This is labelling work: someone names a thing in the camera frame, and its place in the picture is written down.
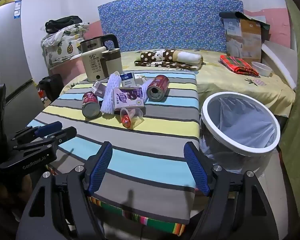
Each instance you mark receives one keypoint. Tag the blue floral headboard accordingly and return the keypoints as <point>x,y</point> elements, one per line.
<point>165,22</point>

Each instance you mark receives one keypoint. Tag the cream mug brown lid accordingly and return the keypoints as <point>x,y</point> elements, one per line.
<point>112,63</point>

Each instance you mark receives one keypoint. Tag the white foam fruit net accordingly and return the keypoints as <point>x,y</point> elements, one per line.
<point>146,90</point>
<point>110,97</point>

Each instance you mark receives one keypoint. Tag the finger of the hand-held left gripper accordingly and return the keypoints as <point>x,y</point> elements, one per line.
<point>50,128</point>
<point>62,135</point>

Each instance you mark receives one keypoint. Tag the white paper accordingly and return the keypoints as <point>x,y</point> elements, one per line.
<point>140,80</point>

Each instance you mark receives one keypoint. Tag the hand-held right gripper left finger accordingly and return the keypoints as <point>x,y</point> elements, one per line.
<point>100,167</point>

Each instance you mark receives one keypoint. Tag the white foam board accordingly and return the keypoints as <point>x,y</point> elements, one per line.
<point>280,55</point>

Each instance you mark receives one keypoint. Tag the clear plastic bin liner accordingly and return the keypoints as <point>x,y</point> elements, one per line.
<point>242,122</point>

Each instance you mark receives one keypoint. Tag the small grey carton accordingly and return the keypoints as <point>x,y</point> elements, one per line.
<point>98,88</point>

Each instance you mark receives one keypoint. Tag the blue white milk carton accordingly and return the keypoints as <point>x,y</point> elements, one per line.
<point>128,80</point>

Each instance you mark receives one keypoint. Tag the red drink can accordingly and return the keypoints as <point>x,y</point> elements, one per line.
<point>158,86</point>
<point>91,105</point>

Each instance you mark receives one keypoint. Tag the white plastic bowl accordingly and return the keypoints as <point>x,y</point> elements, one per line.
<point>261,68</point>

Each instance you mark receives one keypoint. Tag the grey refrigerator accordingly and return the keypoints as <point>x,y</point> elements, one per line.
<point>12,55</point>

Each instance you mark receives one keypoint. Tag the black bag red print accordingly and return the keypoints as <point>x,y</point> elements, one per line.
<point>51,85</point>

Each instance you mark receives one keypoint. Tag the pineapple print bedding bundle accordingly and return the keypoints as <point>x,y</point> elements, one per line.
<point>60,47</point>

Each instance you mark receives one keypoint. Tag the multicolour striped cloth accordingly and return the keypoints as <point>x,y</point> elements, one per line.
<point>140,217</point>

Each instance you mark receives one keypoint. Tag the cardboard quilt box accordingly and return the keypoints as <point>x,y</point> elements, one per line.
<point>250,40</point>

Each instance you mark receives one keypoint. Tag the white round trash bin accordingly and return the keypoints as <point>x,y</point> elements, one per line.
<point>240,149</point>

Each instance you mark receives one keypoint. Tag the pink storage box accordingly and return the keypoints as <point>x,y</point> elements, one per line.
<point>70,70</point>

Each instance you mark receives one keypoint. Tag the purple milk carton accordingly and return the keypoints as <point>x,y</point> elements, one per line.
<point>127,97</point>

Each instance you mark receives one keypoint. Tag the red snack wrapper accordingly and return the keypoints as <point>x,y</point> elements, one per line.
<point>126,120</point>

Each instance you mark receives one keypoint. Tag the green tent cloth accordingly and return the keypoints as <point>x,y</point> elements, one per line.
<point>297,105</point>

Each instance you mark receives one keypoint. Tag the steel electric kettle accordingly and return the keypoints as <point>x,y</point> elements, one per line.
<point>90,45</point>

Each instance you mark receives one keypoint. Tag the red plaid cloth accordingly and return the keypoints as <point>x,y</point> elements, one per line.
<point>237,65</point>

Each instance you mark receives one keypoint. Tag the clear plastic cup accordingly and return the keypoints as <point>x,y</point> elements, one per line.
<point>136,116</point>

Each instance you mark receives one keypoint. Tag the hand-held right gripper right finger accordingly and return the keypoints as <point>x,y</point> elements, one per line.
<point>196,167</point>

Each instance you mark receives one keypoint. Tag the brown polka dot blanket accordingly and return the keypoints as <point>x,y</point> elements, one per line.
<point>165,58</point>

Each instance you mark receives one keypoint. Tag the yellow pineapple print bedsheet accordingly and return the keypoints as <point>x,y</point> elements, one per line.
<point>215,80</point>

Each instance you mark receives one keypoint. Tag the striped table cloth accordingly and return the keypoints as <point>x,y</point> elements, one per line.
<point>145,155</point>

